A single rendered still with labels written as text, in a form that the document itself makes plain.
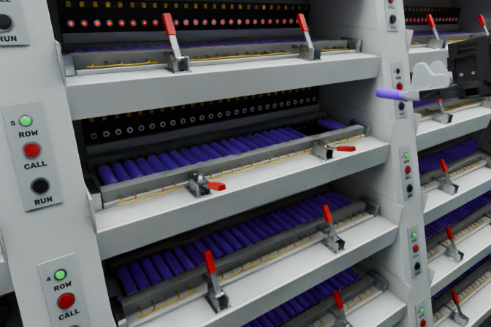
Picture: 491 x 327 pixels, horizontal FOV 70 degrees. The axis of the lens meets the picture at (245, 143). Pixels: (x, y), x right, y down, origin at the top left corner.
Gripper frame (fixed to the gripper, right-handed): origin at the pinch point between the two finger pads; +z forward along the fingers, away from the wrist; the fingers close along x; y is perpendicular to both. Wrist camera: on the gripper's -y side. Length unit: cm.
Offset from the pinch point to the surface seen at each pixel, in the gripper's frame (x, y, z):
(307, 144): 10.0, -6.6, 16.5
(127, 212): 46.4, -9.2, 14.2
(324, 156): 9.6, -8.8, 12.5
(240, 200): 29.2, -12.0, 12.6
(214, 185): 35.8, -7.2, 7.3
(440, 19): -65, 21, 28
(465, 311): -40, -65, 16
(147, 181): 42.4, -5.9, 16.3
